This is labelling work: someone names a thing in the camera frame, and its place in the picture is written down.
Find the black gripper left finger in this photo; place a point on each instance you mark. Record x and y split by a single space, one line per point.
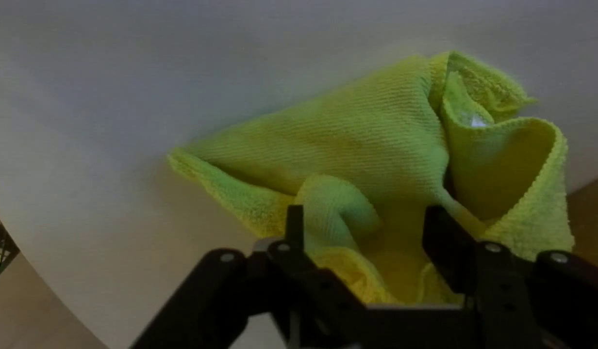
294 225

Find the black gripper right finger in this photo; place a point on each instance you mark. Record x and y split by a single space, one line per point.
447 239

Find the yellow microfibre cloth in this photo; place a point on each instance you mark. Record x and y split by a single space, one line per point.
377 142

